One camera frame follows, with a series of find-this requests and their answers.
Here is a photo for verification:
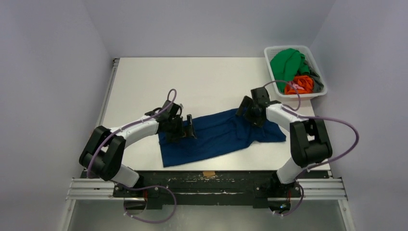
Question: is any blue t-shirt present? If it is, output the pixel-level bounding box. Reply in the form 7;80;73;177
158;109;286;167

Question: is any purple cable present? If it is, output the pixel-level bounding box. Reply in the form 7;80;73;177
264;80;360;218
87;89;178;224

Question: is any green t-shirt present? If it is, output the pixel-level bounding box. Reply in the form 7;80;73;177
270;48;309;94

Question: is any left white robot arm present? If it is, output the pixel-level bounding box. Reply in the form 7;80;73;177
79;100;196;188

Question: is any white plastic laundry basket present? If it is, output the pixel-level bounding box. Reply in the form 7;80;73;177
264;45;327;100

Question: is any pink garment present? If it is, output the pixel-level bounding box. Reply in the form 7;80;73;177
287;81;305;91

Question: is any brown tape piece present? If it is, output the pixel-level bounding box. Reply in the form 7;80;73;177
203;171;216;178

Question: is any orange t-shirt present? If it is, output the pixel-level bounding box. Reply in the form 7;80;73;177
284;75;314;95

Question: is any grey t-shirt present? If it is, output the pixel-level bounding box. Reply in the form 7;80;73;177
304;60;324;93

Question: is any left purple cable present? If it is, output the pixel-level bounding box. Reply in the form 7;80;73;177
87;89;178;224

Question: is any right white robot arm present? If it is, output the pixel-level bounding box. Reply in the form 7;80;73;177
236;87;332;185

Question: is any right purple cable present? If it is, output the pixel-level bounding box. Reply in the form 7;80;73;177
264;80;360;218

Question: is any black base frame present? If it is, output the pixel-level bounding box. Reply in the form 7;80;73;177
111;170;329;211

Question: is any aluminium rail frame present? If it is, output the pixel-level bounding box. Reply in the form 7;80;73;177
65;58;348;202

